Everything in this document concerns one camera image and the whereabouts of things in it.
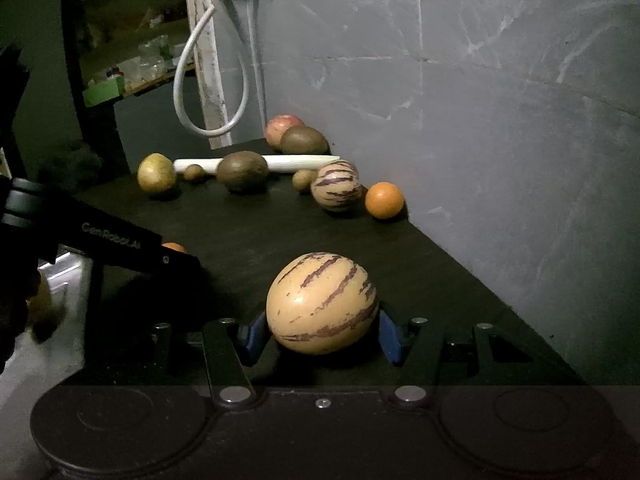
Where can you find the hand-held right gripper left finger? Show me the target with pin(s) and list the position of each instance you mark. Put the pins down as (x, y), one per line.
(255, 334)

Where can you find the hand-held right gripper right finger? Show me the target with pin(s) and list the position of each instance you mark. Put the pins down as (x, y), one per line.
(390, 341)

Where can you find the white wooden post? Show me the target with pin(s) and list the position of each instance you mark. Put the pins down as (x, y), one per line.
(212, 110)

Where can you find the small round brown fruit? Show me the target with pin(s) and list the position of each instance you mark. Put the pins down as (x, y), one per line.
(194, 173)

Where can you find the small tangerine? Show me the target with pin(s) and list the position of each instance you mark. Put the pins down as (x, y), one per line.
(173, 247)

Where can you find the large striped pepino melon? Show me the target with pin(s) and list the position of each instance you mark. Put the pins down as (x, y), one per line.
(322, 305)

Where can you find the red apple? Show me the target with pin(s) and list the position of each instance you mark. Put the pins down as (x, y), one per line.
(277, 127)

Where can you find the large brown kiwi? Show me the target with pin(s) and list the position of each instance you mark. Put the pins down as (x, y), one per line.
(242, 171)

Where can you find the small striped pepino melon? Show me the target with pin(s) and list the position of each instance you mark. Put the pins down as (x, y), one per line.
(336, 186)

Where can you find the green box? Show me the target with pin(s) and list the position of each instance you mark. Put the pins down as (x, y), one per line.
(102, 91)

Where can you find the yellow-green pear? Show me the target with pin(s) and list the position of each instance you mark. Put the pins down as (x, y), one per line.
(156, 173)

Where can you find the white leek stalk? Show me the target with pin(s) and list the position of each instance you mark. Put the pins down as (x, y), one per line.
(295, 162)

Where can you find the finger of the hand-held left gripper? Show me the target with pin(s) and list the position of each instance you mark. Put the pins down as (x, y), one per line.
(180, 263)

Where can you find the medium brown kiwi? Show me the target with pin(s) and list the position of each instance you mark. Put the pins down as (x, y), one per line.
(304, 141)

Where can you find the small brown kiwi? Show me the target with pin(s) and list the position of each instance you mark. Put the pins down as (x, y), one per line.
(302, 181)

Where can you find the large orange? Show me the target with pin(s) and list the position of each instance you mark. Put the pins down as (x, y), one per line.
(384, 200)

